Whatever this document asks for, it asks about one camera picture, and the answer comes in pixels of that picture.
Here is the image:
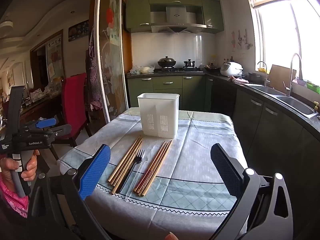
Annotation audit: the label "steel range hood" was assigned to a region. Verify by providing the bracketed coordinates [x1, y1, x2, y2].
[149, 4, 208, 34]

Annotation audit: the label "red covered wooden chair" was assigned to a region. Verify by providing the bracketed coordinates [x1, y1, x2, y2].
[49, 73, 92, 150]

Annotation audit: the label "green kitchen cabinets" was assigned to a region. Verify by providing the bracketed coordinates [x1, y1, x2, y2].
[125, 0, 224, 34]
[127, 75, 207, 110]

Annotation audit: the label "plastic bag with food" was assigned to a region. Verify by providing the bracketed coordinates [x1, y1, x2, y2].
[129, 65, 155, 75]

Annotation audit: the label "floral glass sliding door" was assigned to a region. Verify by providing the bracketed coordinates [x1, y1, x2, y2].
[94, 0, 129, 123]

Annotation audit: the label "reddish brown wooden chopstick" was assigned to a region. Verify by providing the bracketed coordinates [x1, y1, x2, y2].
[136, 141, 169, 194]
[133, 141, 167, 192]
[139, 140, 171, 196]
[142, 140, 174, 197]

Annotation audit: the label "white plastic utensil holder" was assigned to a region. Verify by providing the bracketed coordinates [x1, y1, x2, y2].
[137, 93, 180, 139]

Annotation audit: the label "black cooking pot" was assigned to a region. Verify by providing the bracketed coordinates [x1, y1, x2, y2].
[247, 72, 265, 83]

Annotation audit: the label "pink cloth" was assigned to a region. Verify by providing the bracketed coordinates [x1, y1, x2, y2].
[229, 76, 250, 84]

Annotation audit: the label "small steel faucet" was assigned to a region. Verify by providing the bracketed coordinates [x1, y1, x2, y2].
[257, 61, 268, 87]

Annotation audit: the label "dark lower kitchen cabinets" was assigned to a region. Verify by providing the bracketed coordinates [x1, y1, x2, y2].
[205, 76, 320, 230]

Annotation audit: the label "person's left forearm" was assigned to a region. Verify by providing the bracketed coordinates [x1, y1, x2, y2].
[0, 172, 30, 219]

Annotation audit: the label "green lower kitchen cabinets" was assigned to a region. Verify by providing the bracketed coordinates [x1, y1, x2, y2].
[127, 75, 207, 110]

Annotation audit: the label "steel double sink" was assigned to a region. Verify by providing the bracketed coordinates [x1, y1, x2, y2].
[246, 84, 319, 119]

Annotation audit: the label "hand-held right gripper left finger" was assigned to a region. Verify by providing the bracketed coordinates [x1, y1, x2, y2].
[27, 144, 113, 240]

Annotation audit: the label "black gas stove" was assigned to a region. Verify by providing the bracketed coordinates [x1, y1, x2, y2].
[154, 66, 204, 73]

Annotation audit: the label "person's left hand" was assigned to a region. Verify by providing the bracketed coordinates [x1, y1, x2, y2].
[0, 149, 40, 181]

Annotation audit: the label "black wok with lid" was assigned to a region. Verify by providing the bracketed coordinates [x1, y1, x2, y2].
[157, 56, 177, 68]

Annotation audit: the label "cluttered wooden sideboard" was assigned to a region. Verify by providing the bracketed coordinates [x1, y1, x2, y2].
[20, 80, 63, 120]

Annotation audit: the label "patterned grey green tablecloth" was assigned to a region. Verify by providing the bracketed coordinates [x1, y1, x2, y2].
[57, 107, 247, 240]

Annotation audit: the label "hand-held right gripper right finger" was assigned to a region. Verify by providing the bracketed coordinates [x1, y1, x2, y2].
[211, 143, 294, 240]

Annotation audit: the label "wall poster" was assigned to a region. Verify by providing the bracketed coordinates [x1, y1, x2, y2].
[46, 39, 64, 83]

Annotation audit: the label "light bamboo chopstick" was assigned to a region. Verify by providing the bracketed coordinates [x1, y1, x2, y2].
[111, 140, 144, 195]
[107, 136, 140, 183]
[112, 137, 143, 188]
[110, 136, 141, 185]

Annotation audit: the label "green upper kitchen cabinets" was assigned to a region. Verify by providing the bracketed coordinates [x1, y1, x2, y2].
[125, 0, 224, 34]

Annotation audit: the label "round ceiling lamp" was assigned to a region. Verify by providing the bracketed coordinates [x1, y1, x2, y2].
[0, 20, 14, 32]

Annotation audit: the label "white rice cooker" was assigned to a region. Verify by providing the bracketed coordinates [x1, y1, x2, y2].
[220, 61, 243, 77]

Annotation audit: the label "wooden cutting board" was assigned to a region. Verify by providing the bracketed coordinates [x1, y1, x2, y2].
[269, 64, 297, 93]

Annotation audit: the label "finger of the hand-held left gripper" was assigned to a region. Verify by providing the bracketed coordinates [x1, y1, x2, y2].
[24, 118, 57, 132]
[27, 124, 72, 143]

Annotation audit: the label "green plastic basket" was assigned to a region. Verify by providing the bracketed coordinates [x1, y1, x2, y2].
[306, 81, 320, 93]

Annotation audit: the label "black plastic fork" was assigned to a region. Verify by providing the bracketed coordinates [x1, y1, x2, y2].
[115, 149, 145, 194]

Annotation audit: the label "kitchen window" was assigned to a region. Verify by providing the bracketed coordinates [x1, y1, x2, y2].
[251, 0, 320, 80]

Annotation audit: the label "tall steel faucet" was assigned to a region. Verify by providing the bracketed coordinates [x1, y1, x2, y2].
[287, 53, 303, 97]

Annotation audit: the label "purple checked apron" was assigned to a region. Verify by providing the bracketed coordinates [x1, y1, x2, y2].
[85, 27, 109, 112]

